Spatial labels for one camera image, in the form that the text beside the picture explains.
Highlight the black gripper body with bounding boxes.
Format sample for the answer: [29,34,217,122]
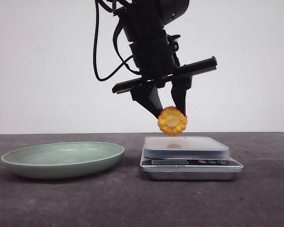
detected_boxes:
[112,35,217,94]

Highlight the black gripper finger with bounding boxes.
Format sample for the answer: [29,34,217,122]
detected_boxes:
[130,84,163,118]
[171,77,192,115]

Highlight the yellow corn cob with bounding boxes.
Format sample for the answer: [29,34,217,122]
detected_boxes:
[158,106,187,136]

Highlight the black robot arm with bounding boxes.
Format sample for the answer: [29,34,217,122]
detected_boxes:
[112,0,217,118]

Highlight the silver digital kitchen scale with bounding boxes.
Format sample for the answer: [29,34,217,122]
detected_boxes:
[140,136,244,180]

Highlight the pale green plate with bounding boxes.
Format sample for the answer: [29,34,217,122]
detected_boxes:
[1,141,125,180]

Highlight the black cable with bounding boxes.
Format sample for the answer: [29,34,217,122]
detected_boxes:
[93,0,142,82]

